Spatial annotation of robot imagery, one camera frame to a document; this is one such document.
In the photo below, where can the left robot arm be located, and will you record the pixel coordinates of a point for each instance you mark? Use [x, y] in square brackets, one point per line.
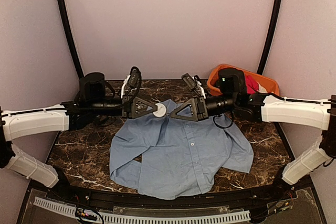
[95, 97]

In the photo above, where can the red and white clothes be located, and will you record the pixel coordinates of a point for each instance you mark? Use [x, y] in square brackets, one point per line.
[254, 86]

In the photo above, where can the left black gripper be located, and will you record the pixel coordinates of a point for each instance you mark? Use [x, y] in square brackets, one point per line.
[127, 107]

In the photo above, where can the black frame post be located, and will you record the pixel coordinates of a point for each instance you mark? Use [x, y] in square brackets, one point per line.
[69, 38]
[269, 37]

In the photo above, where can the light blue button shirt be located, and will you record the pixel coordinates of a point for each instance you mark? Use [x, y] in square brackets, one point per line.
[167, 158]

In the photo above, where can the white slotted cable duct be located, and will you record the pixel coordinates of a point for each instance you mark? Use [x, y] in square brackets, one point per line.
[133, 216]

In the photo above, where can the round white brooch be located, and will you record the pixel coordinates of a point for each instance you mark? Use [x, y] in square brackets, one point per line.
[160, 110]

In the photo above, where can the orange plastic basin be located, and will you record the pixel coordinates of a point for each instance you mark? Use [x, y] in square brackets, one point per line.
[213, 77]

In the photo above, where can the right black frame post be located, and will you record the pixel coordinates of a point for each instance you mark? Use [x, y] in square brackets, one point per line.
[269, 37]

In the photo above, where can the black front rail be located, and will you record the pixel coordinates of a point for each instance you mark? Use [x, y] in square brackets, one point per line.
[258, 200]

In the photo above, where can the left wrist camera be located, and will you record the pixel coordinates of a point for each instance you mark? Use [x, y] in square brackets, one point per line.
[132, 81]

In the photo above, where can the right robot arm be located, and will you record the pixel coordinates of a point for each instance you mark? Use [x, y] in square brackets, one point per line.
[269, 107]

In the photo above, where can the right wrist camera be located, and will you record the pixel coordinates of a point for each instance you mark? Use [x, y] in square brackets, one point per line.
[194, 85]

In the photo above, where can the left black frame post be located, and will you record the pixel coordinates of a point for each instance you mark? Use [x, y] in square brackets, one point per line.
[69, 38]

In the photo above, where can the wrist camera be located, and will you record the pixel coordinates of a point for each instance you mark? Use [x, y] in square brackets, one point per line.
[132, 81]
[194, 85]

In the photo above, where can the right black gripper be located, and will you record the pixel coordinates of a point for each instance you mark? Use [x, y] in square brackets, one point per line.
[201, 107]

